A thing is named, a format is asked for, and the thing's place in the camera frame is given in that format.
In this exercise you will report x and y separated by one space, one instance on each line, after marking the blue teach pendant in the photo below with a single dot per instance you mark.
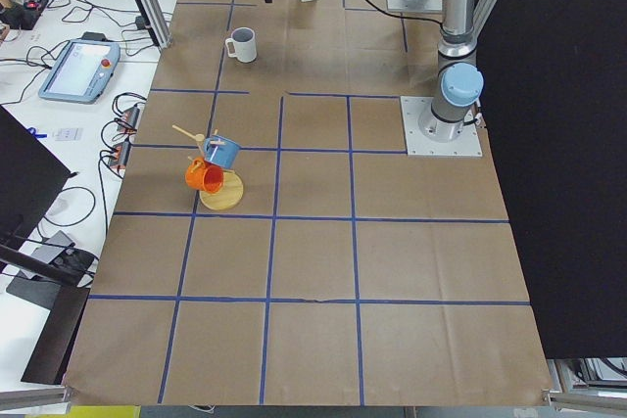
82 72

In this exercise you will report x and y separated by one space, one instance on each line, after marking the wooden mug tree stand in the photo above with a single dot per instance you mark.
232 189

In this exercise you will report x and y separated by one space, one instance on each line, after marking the blue hanging mug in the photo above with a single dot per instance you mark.
220 151

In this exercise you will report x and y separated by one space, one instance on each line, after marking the white ceramic mug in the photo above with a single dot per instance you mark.
241 45

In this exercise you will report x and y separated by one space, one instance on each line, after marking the orange hanging mug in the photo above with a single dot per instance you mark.
204 176

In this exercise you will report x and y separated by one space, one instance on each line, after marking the black monitor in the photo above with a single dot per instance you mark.
31 179

